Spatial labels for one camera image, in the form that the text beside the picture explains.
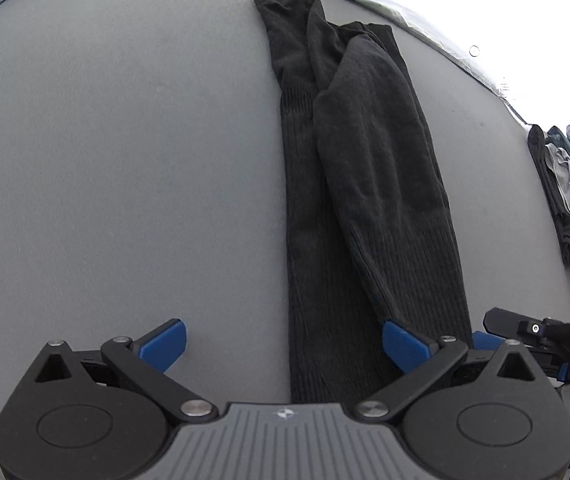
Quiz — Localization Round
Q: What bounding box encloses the black knit sweater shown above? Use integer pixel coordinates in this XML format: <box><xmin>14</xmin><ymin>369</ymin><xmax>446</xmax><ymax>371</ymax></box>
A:
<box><xmin>254</xmin><ymin>0</ymin><xmax>474</xmax><ymax>404</ymax></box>

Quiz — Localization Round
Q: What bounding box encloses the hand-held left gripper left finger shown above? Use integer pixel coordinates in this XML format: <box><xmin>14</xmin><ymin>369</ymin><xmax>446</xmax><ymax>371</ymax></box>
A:
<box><xmin>32</xmin><ymin>318</ymin><xmax>218</xmax><ymax>421</ymax></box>

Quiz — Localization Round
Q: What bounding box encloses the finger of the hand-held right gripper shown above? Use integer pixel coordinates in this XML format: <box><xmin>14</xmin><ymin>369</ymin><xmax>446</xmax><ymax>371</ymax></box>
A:
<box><xmin>471</xmin><ymin>331</ymin><xmax>568</xmax><ymax>386</ymax></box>
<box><xmin>483</xmin><ymin>308</ymin><xmax>570</xmax><ymax>352</ymax></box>

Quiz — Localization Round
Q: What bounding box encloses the folded dark grey garment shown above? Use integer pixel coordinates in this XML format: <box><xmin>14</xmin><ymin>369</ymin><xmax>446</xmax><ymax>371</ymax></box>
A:
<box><xmin>527</xmin><ymin>125</ymin><xmax>570</xmax><ymax>269</ymax></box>

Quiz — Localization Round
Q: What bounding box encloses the printed white sheet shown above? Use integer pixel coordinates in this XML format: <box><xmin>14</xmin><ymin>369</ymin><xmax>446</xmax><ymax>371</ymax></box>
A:
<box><xmin>225</xmin><ymin>0</ymin><xmax>570</xmax><ymax>133</ymax></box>

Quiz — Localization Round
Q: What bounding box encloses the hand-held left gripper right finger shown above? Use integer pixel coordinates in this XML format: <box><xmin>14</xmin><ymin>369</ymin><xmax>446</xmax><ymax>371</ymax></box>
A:
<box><xmin>351</xmin><ymin>321</ymin><xmax>548</xmax><ymax>421</ymax></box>

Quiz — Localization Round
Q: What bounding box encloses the folded light grey shirt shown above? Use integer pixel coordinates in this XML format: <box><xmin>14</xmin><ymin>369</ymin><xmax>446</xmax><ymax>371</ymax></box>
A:
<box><xmin>544</xmin><ymin>142</ymin><xmax>570</xmax><ymax>227</ymax></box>

